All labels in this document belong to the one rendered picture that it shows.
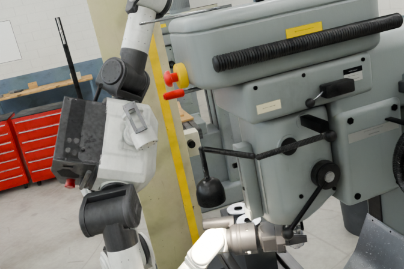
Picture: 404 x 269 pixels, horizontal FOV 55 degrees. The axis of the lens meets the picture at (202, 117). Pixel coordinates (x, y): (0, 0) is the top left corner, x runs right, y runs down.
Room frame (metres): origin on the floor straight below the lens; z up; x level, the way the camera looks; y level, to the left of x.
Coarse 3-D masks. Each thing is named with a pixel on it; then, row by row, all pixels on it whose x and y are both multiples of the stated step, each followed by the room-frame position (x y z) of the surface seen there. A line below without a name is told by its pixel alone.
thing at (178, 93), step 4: (188, 88) 1.02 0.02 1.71; (192, 88) 1.02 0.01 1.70; (196, 88) 1.02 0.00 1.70; (200, 88) 1.02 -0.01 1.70; (168, 92) 1.00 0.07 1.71; (172, 92) 1.00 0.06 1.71; (176, 92) 1.00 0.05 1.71; (180, 92) 1.00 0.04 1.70; (184, 92) 1.01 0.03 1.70; (188, 92) 1.02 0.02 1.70; (164, 96) 1.00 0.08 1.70; (168, 96) 1.00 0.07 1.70; (172, 96) 1.00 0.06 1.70; (176, 96) 1.00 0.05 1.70; (180, 96) 1.01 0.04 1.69
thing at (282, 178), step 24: (240, 120) 0.98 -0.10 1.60; (288, 120) 0.88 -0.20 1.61; (264, 144) 0.88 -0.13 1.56; (312, 144) 0.89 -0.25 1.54; (264, 168) 0.89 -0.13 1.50; (288, 168) 0.87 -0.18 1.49; (312, 168) 0.88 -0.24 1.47; (264, 192) 0.90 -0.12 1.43; (288, 192) 0.87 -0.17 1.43; (312, 192) 0.88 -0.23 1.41; (264, 216) 0.93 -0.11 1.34; (288, 216) 0.88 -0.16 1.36
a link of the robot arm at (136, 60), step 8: (128, 48) 1.27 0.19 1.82; (128, 56) 1.26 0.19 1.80; (136, 56) 1.26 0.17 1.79; (144, 56) 1.28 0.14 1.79; (128, 64) 1.24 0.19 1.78; (136, 64) 1.26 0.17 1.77; (144, 64) 1.28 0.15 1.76; (128, 72) 1.21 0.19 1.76; (136, 72) 1.25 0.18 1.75; (128, 80) 1.21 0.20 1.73; (136, 80) 1.24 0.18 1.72; (144, 80) 1.28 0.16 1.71; (128, 88) 1.23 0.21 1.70; (136, 88) 1.26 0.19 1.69
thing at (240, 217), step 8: (224, 208) 1.40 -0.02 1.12; (232, 208) 1.37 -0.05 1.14; (240, 208) 1.37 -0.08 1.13; (240, 216) 1.30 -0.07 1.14; (256, 224) 1.22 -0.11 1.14; (240, 256) 1.23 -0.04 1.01; (248, 256) 1.19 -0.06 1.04; (256, 256) 1.20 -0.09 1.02; (264, 256) 1.21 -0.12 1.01; (272, 256) 1.21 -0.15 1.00; (240, 264) 1.25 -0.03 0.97; (248, 264) 1.19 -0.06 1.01; (256, 264) 1.20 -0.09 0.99; (264, 264) 1.20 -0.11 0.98; (272, 264) 1.21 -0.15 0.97
